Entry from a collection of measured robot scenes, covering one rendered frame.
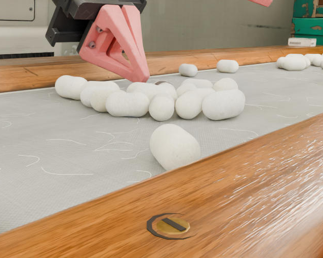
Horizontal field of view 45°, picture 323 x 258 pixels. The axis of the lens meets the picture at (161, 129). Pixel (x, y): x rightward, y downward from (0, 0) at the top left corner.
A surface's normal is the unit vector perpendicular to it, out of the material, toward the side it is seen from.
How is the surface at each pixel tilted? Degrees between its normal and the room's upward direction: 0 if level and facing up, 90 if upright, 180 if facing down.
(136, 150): 0
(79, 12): 130
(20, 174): 0
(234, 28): 90
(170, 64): 45
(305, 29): 90
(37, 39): 98
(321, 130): 0
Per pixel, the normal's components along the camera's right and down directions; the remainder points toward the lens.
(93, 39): 0.55, 0.76
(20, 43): 0.78, 0.30
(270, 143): 0.02, -0.97
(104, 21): -0.44, 0.44
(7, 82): 0.53, -0.55
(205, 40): -0.62, 0.19
